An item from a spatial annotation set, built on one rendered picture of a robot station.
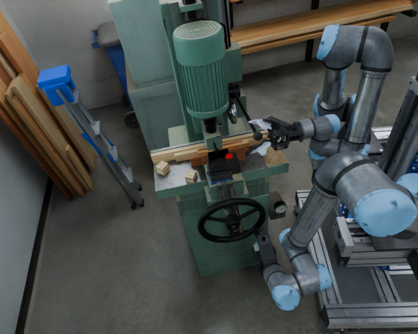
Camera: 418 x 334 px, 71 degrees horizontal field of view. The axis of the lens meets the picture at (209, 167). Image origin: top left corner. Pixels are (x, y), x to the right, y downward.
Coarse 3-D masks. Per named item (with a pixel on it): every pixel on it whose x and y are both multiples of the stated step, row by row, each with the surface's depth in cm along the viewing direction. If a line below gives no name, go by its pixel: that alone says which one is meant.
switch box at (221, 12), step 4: (220, 0) 119; (228, 0) 120; (220, 4) 120; (228, 4) 121; (220, 8) 121; (224, 8) 121; (228, 8) 122; (220, 12) 122; (224, 12) 122; (228, 12) 123; (220, 16) 123; (224, 16) 124; (228, 16) 124; (220, 20) 124; (224, 20) 125; (228, 20) 125; (224, 24) 126
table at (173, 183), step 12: (252, 156) 134; (180, 168) 134; (192, 168) 133; (252, 168) 129; (264, 168) 129; (276, 168) 130; (288, 168) 131; (156, 180) 131; (168, 180) 130; (180, 180) 129; (204, 180) 127; (156, 192) 127; (168, 192) 128; (180, 192) 130
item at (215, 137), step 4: (216, 124) 133; (204, 128) 132; (204, 132) 130; (216, 132) 129; (204, 136) 128; (208, 136) 127; (212, 136) 127; (216, 136) 127; (220, 136) 127; (208, 140) 127; (212, 140) 127; (216, 140) 128; (220, 140) 128; (208, 144) 129; (212, 144) 129; (216, 144) 129; (220, 144) 130; (208, 148) 130; (212, 148) 131
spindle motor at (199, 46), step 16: (176, 32) 99; (192, 32) 97; (208, 32) 96; (176, 48) 99; (192, 48) 95; (208, 48) 96; (224, 48) 103; (192, 64) 99; (208, 64) 100; (224, 64) 106; (192, 80) 104; (208, 80) 103; (224, 80) 109; (192, 96) 110; (208, 96) 108; (224, 96) 112; (192, 112) 115; (208, 112) 113
